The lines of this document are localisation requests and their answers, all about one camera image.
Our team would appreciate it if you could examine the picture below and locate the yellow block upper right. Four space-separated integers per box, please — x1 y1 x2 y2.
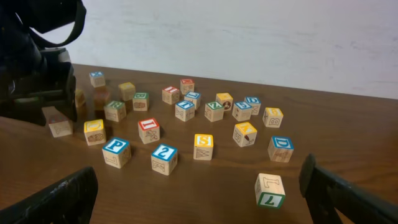
216 93 233 111

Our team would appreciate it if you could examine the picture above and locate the red block far top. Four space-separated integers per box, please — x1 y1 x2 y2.
180 78 195 95

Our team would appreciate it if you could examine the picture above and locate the yellow Q wooden block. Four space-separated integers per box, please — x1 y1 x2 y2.
84 119 106 146

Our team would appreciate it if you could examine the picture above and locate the green R wooden block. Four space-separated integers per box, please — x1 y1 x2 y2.
104 101 127 122

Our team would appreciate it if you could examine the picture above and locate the blue 5 wooden block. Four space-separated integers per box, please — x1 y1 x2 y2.
232 101 252 121

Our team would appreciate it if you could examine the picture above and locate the red u block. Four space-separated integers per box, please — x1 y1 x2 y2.
49 114 73 138
93 90 111 111

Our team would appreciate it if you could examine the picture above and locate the blue d block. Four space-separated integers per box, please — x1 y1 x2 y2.
244 96 261 115
267 136 294 162

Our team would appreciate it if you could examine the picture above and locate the yellow block upper centre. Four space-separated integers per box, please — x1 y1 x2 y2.
118 82 136 101

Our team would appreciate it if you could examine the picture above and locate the yellow block left middle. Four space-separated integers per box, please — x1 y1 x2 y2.
75 89 86 108

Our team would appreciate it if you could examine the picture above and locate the blue D block lower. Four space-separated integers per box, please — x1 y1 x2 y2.
267 136 294 162

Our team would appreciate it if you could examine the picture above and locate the yellow K wooden block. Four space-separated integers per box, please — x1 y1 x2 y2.
233 122 257 147

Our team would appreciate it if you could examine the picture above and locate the blue D block upper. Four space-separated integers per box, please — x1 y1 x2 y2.
244 96 261 115

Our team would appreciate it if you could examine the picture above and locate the blue X wooden block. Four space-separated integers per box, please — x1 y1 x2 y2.
90 71 106 88

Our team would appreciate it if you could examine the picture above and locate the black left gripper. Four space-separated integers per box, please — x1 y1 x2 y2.
1 48 77 126

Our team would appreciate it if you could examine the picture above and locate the red U block upper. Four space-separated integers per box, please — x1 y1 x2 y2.
93 90 111 111

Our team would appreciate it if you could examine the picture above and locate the green B wooden block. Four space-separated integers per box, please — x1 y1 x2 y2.
132 92 149 111

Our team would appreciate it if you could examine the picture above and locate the red I block upper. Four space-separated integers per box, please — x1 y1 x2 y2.
162 86 180 105

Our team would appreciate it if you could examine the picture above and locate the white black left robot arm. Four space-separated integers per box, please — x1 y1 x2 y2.
1 0 86 126

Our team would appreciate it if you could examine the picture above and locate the green Z wooden block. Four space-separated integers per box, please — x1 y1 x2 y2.
205 101 224 122

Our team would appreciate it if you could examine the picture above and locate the red U block lower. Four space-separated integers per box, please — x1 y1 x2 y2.
49 114 73 138

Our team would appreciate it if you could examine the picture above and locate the blue P wooden block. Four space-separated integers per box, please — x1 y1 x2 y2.
102 137 132 169

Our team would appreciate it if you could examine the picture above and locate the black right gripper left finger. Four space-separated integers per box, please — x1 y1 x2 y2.
1 167 98 223

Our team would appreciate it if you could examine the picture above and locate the yellow 8 wooden block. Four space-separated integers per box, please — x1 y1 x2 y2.
262 107 284 128

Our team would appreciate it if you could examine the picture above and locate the red i block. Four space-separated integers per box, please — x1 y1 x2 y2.
162 86 180 105
138 118 160 144

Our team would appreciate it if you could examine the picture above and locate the blue 2 wooden block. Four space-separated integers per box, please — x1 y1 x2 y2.
151 144 178 175

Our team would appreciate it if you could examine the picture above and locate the blue T wooden block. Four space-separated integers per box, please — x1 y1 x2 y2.
175 100 195 122

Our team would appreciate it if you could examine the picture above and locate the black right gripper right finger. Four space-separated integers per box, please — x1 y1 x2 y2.
298 154 397 224

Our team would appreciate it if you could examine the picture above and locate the red I block lower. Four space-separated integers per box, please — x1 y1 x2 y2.
138 118 160 144

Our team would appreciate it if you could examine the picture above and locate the yellow S wooden block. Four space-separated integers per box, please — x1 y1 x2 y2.
193 134 214 161

